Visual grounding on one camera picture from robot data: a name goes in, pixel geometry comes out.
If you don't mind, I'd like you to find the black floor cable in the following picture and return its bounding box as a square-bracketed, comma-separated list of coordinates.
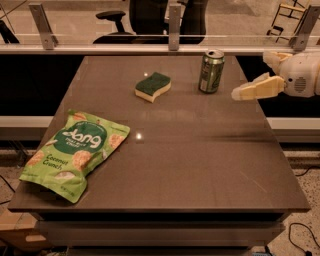
[288, 222, 320, 256]
[0, 174, 16, 206]

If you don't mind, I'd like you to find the middle metal rail bracket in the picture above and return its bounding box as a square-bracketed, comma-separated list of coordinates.
[168, 3, 181, 51]

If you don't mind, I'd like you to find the wooden stool frame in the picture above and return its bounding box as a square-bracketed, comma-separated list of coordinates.
[266, 0, 311, 42]

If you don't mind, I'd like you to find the green coconut crunch snack bag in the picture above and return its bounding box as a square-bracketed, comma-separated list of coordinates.
[19, 110, 130, 203]

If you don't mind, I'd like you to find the black office chair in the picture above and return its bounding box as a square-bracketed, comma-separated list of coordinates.
[93, 0, 208, 44]

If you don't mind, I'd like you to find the left metal rail bracket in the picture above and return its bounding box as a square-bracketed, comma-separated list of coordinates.
[29, 3, 58, 50]

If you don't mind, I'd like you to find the green soda can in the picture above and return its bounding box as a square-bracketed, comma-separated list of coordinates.
[198, 49, 224, 94]

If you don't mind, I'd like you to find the metal rail bracket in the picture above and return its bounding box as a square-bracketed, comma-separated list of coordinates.
[29, 3, 58, 50]
[289, 4, 320, 51]
[168, 3, 181, 51]

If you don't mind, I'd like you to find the green and yellow sponge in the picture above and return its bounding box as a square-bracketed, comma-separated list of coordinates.
[135, 72, 171, 103]

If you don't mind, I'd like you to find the right metal rail bracket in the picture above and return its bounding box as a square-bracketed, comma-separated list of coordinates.
[289, 4, 320, 51]

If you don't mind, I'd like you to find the black floor cable left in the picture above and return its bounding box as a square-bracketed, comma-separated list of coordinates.
[0, 174, 16, 206]

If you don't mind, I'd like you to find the black floor cable right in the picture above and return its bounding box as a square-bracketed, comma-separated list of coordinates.
[288, 222, 320, 256]

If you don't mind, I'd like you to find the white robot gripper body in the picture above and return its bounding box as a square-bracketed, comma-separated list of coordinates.
[279, 52, 320, 98]

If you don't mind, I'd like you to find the cardboard box under table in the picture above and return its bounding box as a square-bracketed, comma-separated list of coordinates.
[0, 210, 51, 252]

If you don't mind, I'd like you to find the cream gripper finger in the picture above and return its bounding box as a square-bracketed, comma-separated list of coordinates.
[231, 73, 285, 101]
[263, 51, 292, 74]

